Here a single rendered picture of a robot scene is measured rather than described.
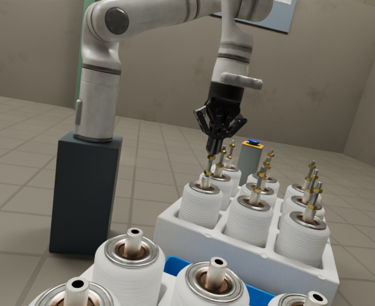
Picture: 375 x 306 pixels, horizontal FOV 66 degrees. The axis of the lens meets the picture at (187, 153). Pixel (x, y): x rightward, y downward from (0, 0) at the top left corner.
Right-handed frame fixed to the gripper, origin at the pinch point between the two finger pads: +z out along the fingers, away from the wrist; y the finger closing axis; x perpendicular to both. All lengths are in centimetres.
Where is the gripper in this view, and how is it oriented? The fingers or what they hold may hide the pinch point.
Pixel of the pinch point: (214, 146)
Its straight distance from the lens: 67.1
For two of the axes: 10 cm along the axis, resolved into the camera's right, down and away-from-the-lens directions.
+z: -1.9, 9.5, 2.4
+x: 2.9, 2.9, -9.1
